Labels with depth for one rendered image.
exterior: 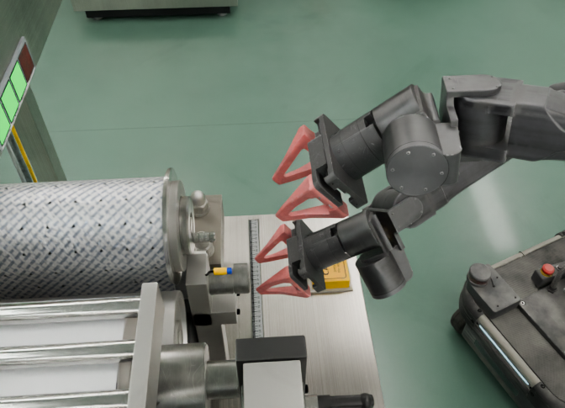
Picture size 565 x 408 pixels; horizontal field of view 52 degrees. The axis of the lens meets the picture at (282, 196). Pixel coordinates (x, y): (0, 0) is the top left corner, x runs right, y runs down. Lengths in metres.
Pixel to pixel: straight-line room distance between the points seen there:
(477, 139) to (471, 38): 3.00
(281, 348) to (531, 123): 0.33
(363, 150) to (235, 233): 0.61
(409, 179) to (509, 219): 2.02
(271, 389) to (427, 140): 0.27
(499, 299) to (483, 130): 1.36
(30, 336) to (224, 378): 0.16
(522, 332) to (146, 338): 1.63
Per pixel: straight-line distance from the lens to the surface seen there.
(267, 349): 0.42
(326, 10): 3.73
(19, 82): 1.18
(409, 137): 0.55
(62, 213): 0.71
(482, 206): 2.58
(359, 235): 0.83
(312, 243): 0.85
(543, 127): 0.61
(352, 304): 1.08
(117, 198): 0.70
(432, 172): 0.55
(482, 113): 0.61
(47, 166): 1.81
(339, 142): 0.63
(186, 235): 0.70
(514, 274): 2.07
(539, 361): 1.92
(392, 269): 0.86
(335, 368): 1.02
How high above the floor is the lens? 1.81
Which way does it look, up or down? 47 degrees down
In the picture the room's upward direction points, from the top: straight up
